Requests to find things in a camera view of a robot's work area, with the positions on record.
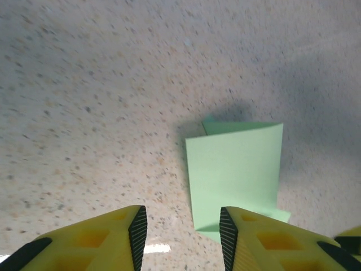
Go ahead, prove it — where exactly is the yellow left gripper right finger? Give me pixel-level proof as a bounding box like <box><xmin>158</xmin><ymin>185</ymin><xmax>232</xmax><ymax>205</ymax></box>
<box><xmin>219</xmin><ymin>206</ymin><xmax>361</xmax><ymax>271</ymax></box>

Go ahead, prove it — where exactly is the light green cloth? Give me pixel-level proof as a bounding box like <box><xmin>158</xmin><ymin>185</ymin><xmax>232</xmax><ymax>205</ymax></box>
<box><xmin>184</xmin><ymin>115</ymin><xmax>291</xmax><ymax>243</ymax></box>

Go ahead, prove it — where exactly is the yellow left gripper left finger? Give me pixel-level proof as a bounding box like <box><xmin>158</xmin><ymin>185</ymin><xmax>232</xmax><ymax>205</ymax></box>
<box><xmin>8</xmin><ymin>205</ymin><xmax>148</xmax><ymax>271</ymax></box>

